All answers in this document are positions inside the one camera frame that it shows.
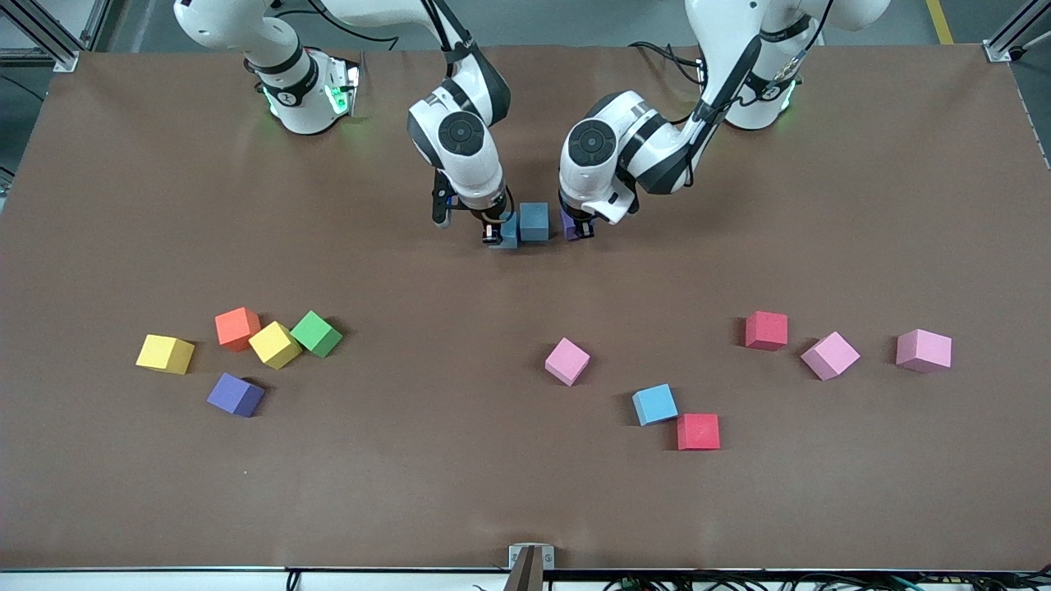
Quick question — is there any pink foam block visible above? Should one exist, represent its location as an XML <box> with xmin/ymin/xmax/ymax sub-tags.
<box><xmin>545</xmin><ymin>337</ymin><xmax>591</xmax><ymax>387</ymax></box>
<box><xmin>801</xmin><ymin>331</ymin><xmax>861</xmax><ymax>382</ymax></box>
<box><xmin>895</xmin><ymin>329</ymin><xmax>953</xmax><ymax>374</ymax></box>

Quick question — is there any green foam block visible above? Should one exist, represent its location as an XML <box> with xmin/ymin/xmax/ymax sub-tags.
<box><xmin>291</xmin><ymin>310</ymin><xmax>344</xmax><ymax>360</ymax></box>

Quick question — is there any yellow foam block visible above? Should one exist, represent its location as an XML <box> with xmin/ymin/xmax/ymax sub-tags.
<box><xmin>249</xmin><ymin>321</ymin><xmax>303</xmax><ymax>370</ymax></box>
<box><xmin>135</xmin><ymin>334</ymin><xmax>196</xmax><ymax>376</ymax></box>

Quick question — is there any red foam block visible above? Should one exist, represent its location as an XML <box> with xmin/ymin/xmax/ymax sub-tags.
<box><xmin>677</xmin><ymin>413</ymin><xmax>721</xmax><ymax>451</ymax></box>
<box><xmin>746</xmin><ymin>311</ymin><xmax>788</xmax><ymax>352</ymax></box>

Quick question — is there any orange foam block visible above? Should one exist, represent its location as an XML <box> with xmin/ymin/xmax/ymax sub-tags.
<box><xmin>215</xmin><ymin>307</ymin><xmax>262</xmax><ymax>352</ymax></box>

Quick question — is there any black base cable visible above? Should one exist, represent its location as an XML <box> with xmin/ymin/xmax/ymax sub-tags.
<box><xmin>629</xmin><ymin>39</ymin><xmax>709</xmax><ymax>87</ymax></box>

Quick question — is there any metal table edge bracket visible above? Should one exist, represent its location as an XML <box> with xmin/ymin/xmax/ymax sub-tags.
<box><xmin>503</xmin><ymin>544</ymin><xmax>556</xmax><ymax>591</ymax></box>

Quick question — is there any aluminium frame post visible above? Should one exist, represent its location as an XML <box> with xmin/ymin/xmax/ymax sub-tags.
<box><xmin>0</xmin><ymin>0</ymin><xmax>109</xmax><ymax>71</ymax></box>
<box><xmin>983</xmin><ymin>0</ymin><xmax>1051</xmax><ymax>63</ymax></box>

